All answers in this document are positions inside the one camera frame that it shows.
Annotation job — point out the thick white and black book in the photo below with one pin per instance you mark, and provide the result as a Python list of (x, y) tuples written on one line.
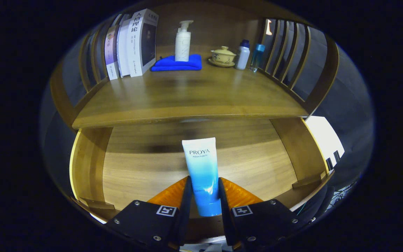
[(140, 42)]

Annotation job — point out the blue and white cosmetic tube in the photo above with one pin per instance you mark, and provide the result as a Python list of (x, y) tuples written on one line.
[(201, 168)]

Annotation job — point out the clear blue bottle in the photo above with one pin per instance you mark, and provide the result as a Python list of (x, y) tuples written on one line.
[(256, 57)]

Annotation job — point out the purple book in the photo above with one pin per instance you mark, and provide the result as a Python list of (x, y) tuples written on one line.
[(111, 52)]

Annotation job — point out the yellow lidded tea bowl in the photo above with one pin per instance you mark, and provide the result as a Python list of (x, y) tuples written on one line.
[(222, 56)]

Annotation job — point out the white pump bottle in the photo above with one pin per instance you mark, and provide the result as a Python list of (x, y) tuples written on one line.
[(183, 43)]

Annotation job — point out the white bottle with dark cap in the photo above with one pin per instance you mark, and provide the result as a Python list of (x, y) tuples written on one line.
[(242, 56)]

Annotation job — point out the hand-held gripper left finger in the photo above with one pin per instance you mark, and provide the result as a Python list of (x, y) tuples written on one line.
[(149, 224)]

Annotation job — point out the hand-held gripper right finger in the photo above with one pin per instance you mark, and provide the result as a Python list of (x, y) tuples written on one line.
[(264, 224)]

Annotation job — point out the wooden drawer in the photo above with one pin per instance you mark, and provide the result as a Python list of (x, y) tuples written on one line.
[(145, 168)]

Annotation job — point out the white plastic storage unit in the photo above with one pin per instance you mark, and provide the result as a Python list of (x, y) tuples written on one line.
[(322, 140)]

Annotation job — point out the thin white book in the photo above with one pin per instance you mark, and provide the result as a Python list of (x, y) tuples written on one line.
[(124, 49)]

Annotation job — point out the wooden cabinet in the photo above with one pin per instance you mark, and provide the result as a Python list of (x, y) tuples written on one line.
[(215, 31)]

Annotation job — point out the blue folded cloth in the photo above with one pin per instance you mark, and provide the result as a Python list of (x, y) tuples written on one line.
[(166, 64)]

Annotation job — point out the wooden countertop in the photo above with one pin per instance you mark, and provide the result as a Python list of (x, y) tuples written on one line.
[(187, 94)]

